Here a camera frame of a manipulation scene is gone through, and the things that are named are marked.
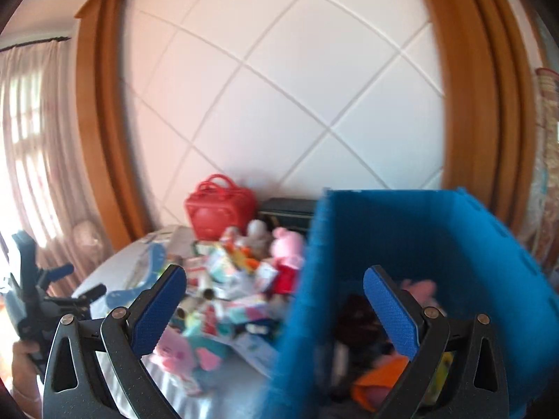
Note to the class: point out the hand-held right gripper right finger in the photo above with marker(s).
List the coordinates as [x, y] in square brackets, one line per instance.
[391, 314]

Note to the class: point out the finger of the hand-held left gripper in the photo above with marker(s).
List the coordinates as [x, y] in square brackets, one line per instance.
[61, 271]
[91, 293]

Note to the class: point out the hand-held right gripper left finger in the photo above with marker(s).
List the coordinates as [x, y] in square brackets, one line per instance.
[155, 310]

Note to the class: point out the small pink plush toy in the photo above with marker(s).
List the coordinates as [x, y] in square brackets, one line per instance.
[419, 289]

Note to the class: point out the white slim box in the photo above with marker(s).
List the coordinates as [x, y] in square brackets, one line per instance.
[340, 362]

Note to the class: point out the blue plastic crate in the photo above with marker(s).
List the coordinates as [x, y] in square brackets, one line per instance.
[393, 227]

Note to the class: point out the desktop with white cloth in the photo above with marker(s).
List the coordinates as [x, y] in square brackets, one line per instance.
[209, 401]

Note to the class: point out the person's left hand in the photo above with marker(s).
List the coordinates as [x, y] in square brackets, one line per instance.
[22, 358]

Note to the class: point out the blue white plastic paddle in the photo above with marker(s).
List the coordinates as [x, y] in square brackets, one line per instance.
[120, 297]

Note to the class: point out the white electric fan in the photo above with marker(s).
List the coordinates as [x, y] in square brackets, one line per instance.
[89, 240]

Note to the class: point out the pig plush with glasses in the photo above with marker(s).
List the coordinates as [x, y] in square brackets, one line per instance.
[174, 349]

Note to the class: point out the cardboard tube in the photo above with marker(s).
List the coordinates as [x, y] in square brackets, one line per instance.
[203, 294]

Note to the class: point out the pile of medicine boxes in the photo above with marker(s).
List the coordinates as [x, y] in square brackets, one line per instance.
[244, 310]

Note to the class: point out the small orange toy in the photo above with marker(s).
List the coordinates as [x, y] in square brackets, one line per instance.
[246, 262]

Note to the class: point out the red toy suitcase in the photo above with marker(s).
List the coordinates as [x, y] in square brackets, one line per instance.
[218, 214]

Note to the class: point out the pig plush in red dress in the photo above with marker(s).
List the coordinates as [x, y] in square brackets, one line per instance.
[286, 244]

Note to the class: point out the white plush toy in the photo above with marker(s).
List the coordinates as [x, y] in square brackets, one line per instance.
[258, 231]

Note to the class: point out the sheer curtain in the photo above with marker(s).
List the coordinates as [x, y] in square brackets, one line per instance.
[35, 139]

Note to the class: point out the black box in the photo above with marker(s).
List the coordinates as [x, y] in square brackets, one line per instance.
[284, 209]

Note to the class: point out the dark curtain rod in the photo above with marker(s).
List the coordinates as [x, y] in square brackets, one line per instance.
[35, 43]

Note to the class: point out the wooden wall frame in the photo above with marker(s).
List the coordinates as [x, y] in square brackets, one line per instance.
[100, 118]

